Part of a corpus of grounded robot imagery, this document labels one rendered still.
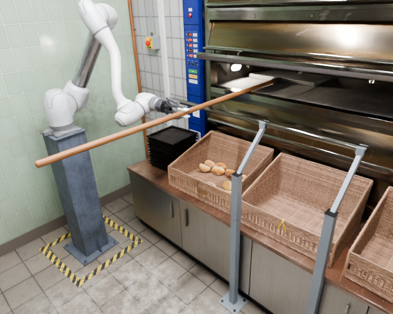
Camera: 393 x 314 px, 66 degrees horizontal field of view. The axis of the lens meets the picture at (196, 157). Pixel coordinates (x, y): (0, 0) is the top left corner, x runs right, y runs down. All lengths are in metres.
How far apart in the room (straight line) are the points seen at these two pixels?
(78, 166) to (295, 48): 1.56
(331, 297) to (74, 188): 1.68
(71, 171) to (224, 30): 1.38
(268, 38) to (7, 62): 1.72
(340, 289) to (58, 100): 1.85
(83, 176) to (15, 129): 0.63
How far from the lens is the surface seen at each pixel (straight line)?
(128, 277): 2.39
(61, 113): 2.11
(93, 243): 2.59
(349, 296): 1.64
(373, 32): 1.75
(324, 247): 1.45
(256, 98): 2.07
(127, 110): 1.82
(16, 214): 2.82
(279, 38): 1.93
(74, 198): 2.31
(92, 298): 2.34
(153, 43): 2.62
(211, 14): 2.23
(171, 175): 2.13
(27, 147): 2.65
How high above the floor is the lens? 1.73
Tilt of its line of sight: 27 degrees down
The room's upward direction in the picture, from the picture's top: 2 degrees counter-clockwise
